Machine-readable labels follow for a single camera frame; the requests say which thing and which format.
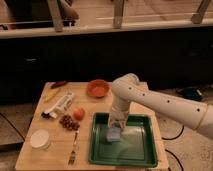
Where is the black cable on floor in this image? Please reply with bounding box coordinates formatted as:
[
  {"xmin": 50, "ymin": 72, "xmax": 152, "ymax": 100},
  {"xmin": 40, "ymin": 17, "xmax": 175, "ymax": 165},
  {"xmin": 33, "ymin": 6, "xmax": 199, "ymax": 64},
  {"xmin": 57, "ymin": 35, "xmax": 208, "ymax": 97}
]
[{"xmin": 161, "ymin": 123, "xmax": 185, "ymax": 171}]

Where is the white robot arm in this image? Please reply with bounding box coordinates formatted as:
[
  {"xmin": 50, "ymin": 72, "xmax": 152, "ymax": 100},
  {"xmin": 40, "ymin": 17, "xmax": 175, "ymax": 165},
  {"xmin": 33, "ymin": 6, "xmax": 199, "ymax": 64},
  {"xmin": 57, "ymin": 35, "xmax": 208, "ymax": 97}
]
[{"xmin": 108, "ymin": 73, "xmax": 213, "ymax": 140}]

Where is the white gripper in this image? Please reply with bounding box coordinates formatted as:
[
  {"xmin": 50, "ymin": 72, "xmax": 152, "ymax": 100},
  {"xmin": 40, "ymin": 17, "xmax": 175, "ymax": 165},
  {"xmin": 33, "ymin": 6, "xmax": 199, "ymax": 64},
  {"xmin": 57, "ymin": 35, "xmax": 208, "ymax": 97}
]
[{"xmin": 108, "ymin": 112, "xmax": 128, "ymax": 129}]

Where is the blue black device on floor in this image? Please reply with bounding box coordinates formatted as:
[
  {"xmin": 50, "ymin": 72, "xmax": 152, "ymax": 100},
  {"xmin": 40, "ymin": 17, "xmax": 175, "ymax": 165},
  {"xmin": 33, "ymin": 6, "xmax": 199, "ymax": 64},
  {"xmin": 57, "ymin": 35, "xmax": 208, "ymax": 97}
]
[{"xmin": 177, "ymin": 87, "xmax": 203, "ymax": 101}]

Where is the blue sponge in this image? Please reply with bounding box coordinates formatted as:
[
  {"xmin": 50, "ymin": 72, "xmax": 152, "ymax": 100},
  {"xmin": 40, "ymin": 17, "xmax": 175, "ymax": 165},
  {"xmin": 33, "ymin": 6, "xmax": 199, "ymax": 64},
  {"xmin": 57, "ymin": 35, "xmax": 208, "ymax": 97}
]
[{"xmin": 106, "ymin": 127, "xmax": 121, "ymax": 142}]

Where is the bunch of red grapes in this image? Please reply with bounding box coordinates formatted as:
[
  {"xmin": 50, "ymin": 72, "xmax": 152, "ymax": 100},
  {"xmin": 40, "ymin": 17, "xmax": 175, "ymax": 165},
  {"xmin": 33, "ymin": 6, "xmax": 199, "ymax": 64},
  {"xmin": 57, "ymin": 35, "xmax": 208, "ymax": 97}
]
[{"xmin": 59, "ymin": 115, "xmax": 80, "ymax": 131}]

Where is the orange round fruit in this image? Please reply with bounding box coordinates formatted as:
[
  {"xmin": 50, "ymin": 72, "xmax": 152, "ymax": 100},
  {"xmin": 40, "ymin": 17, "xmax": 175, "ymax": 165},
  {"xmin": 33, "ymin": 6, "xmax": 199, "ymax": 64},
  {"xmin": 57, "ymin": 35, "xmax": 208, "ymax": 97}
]
[{"xmin": 73, "ymin": 108, "xmax": 85, "ymax": 121}]

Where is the green plastic tray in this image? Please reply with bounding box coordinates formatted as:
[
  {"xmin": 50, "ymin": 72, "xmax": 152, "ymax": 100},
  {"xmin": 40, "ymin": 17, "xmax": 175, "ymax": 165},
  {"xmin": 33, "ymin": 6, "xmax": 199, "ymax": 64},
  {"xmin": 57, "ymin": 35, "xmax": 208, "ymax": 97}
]
[{"xmin": 88, "ymin": 113, "xmax": 158, "ymax": 168}]

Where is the white round lid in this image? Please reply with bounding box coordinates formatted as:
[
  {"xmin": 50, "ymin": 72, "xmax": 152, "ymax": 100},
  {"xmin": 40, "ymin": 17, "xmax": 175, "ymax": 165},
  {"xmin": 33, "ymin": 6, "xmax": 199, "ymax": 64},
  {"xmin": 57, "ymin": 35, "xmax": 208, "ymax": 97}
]
[{"xmin": 30, "ymin": 129, "xmax": 50, "ymax": 149}]

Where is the orange bowl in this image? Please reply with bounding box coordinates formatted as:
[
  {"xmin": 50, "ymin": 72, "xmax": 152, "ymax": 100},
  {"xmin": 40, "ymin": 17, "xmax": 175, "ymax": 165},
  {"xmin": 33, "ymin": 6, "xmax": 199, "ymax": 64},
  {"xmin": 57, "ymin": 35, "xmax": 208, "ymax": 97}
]
[{"xmin": 87, "ymin": 79, "xmax": 109, "ymax": 98}]

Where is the silver fork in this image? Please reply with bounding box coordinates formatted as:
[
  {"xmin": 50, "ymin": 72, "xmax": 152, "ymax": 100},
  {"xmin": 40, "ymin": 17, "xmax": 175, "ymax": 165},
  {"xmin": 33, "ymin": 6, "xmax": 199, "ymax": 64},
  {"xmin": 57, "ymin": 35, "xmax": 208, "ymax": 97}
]
[{"xmin": 68, "ymin": 131, "xmax": 79, "ymax": 164}]

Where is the red chili pepper toy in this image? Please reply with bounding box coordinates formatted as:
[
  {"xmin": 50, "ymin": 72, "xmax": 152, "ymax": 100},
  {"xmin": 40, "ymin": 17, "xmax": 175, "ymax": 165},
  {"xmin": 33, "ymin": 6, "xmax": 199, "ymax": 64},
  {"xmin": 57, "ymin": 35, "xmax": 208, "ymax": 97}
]
[{"xmin": 51, "ymin": 81, "xmax": 67, "ymax": 89}]

